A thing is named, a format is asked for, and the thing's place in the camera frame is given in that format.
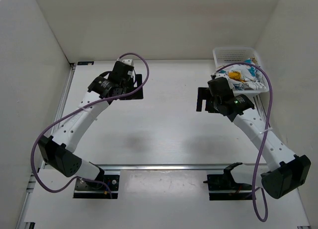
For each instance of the white patterned printed shorts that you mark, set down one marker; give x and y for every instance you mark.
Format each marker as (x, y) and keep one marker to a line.
(242, 77)

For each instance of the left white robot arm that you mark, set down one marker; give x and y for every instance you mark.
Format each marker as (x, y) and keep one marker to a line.
(58, 149)

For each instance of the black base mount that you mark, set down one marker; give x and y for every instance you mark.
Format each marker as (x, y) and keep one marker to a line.
(222, 187)
(88, 190)

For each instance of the small black label plate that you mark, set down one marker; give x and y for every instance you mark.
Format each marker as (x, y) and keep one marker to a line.
(85, 63)

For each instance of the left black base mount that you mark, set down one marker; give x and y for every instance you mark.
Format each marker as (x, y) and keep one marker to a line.
(88, 190)

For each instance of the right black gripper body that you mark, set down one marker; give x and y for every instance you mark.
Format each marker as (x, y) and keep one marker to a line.
(214, 103)

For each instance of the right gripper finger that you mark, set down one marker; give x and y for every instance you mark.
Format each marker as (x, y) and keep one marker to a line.
(199, 105)
(203, 93)

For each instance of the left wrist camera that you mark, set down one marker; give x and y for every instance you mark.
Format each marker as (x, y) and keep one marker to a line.
(129, 62)

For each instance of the white perforated plastic basket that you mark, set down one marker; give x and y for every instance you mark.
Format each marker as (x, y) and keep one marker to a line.
(227, 56)

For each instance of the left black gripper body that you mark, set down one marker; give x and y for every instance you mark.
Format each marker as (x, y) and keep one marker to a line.
(125, 86)

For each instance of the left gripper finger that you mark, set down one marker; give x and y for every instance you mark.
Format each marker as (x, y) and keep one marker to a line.
(136, 96)
(137, 81)

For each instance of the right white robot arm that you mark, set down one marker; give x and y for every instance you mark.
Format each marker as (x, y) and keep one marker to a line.
(285, 170)

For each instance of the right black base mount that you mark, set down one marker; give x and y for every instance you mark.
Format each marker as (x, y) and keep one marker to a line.
(222, 187)

